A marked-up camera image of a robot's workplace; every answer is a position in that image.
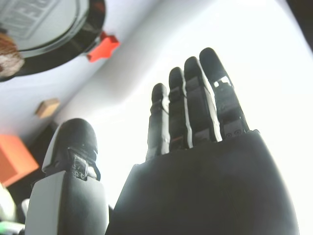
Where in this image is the brown rock-like piece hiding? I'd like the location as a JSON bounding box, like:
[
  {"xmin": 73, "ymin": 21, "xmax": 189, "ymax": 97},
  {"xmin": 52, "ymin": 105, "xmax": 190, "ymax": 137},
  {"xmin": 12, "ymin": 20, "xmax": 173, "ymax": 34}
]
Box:
[{"xmin": 0, "ymin": 30, "xmax": 25, "ymax": 79}]

